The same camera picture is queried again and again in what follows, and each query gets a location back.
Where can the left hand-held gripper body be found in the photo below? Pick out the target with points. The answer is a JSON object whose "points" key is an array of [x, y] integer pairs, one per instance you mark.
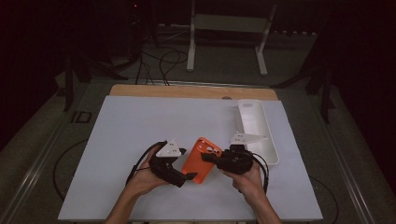
{"points": [[166, 169]]}

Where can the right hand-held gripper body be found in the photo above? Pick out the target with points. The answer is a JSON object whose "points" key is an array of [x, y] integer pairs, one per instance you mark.
{"points": [[235, 161]]}

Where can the orange phone case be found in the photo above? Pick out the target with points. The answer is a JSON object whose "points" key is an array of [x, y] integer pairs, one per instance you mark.
{"points": [[196, 163]]}

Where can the white plastic storage bin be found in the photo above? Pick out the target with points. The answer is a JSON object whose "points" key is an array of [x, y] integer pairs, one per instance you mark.
{"points": [[253, 121]]}

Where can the person's left hand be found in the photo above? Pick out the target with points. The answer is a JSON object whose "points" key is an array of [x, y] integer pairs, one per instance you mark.
{"points": [[143, 182]]}

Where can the person's right hand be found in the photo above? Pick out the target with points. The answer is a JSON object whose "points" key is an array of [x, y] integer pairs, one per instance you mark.
{"points": [[250, 183]]}

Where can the black tripod stand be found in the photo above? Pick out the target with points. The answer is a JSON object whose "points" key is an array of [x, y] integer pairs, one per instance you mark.
{"points": [[70, 81], [325, 93]]}

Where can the grey metal stand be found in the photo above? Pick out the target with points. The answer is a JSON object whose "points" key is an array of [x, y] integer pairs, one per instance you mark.
{"points": [[230, 23]]}

